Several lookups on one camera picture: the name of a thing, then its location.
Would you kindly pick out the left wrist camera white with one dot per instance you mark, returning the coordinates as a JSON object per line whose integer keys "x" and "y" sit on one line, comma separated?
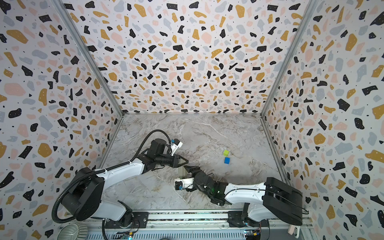
{"x": 175, "y": 145}

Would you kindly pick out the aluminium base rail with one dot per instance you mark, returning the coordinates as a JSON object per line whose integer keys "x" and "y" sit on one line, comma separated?
{"x": 194, "y": 225}

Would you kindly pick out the white handle object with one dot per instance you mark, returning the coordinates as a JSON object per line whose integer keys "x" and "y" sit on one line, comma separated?
{"x": 294, "y": 231}

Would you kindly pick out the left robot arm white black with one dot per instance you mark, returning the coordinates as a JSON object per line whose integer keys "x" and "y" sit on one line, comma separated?
{"x": 84, "y": 198}

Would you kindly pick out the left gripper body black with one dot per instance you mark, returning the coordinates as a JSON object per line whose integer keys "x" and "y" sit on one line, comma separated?
{"x": 167, "y": 160}

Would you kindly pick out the white remote control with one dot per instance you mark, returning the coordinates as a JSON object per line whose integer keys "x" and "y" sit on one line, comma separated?
{"x": 182, "y": 173}

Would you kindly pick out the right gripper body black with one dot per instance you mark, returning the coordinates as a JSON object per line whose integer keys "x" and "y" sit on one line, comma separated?
{"x": 198, "y": 176}

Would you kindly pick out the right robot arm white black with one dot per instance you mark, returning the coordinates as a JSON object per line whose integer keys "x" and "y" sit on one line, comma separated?
{"x": 268, "y": 200}

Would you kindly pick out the metal ribbed lamp shade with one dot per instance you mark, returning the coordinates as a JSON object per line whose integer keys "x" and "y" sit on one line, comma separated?
{"x": 74, "y": 231}

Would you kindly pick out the blue cube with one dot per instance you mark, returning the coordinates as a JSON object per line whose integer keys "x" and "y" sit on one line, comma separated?
{"x": 227, "y": 160}

